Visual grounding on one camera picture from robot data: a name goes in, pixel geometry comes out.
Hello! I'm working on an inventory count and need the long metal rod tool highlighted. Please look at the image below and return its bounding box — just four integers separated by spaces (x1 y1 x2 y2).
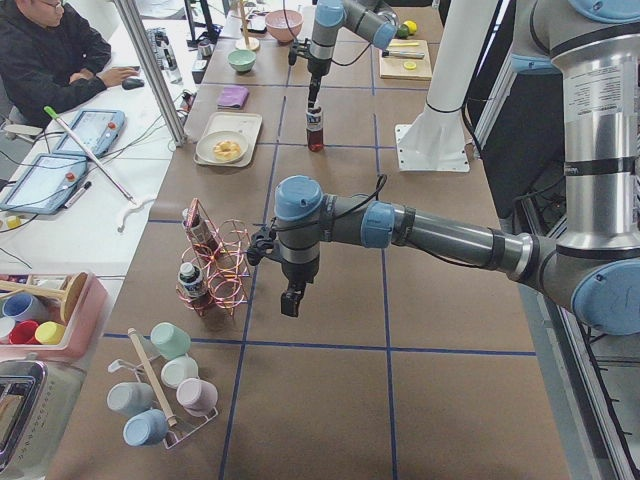
43 106 157 233

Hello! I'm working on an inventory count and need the white mug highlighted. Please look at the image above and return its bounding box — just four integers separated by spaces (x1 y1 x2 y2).
161 355 199 389

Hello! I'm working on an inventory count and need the metal muddler black tip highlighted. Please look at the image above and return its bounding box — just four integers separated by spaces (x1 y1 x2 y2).
381 50 426 60

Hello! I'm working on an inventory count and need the wooden cup tree stand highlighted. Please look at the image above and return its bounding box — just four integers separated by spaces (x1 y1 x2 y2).
235 0 260 52

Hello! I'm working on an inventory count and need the grey water bottle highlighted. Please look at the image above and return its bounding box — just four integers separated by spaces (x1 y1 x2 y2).
157 33 182 84

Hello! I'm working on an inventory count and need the black computer mouse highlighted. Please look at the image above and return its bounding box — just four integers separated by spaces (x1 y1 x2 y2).
121 77 145 91

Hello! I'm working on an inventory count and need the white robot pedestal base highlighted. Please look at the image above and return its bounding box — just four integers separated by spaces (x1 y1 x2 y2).
396 0 499 173

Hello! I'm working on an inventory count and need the pink storage box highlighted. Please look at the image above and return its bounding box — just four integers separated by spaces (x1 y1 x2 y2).
1 272 107 361

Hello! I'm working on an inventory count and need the yellow plastic knife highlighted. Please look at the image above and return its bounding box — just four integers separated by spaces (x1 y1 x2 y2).
388 41 421 49

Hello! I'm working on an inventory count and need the aluminium frame post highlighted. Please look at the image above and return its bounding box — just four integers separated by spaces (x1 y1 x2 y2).
113 0 187 147

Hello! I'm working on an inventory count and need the beige round plate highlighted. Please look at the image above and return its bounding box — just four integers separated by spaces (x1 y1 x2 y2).
196 130 248 164

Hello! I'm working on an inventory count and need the pink bowl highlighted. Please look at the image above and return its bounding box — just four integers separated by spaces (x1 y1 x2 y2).
265 10 304 43

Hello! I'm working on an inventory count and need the metal jigger cup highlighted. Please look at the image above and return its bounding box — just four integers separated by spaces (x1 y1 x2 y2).
197 39 213 59

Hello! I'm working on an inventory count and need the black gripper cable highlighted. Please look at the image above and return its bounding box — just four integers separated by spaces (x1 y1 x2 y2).
319 173 389 226

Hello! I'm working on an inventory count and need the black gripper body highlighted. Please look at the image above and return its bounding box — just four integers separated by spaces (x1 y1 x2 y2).
280 244 320 300
307 49 331 101

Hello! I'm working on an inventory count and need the copper wire bottle rack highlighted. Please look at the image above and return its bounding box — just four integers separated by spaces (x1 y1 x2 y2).
176 198 250 317

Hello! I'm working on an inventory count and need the white mug rack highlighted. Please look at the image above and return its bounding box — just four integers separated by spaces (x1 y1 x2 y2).
106 322 219 450

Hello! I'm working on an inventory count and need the clear ice cubes pile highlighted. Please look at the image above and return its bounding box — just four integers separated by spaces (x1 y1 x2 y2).
267 11 300 29

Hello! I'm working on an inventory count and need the upper teach pendant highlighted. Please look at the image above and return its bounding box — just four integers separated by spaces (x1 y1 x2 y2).
68 109 126 158

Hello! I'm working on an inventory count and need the blue mug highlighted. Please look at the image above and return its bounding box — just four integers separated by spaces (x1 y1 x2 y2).
123 409 169 447

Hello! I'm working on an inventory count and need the beige serving tray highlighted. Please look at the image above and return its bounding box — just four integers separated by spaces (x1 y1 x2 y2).
194 112 262 168

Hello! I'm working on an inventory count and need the purple folded cloth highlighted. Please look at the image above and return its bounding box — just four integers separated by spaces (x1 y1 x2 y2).
217 85 249 110

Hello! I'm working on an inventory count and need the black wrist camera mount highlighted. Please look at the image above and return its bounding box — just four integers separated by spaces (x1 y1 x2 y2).
246 220 282 266

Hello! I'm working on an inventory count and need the grey mug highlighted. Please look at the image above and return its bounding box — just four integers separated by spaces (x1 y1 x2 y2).
106 382 155 417

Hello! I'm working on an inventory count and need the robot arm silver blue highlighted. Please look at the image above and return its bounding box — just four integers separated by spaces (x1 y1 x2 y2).
304 0 399 108
267 1 639 335

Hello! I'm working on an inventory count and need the mint green mug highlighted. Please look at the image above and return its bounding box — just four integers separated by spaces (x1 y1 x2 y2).
150 322 191 360

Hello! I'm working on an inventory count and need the green avocado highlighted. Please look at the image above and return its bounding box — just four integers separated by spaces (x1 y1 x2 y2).
396 24 410 39

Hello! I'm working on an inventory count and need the wooden cutting board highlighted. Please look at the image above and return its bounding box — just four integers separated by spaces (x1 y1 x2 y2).
379 39 432 80

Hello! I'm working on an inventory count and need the glazed donut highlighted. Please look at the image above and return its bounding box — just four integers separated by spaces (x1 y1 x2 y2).
213 140 242 162

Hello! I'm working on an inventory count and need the pink mug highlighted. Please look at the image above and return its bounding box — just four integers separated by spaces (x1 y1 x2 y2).
176 378 219 416

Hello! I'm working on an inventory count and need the mint green bowl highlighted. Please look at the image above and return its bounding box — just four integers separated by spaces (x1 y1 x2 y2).
227 49 257 74

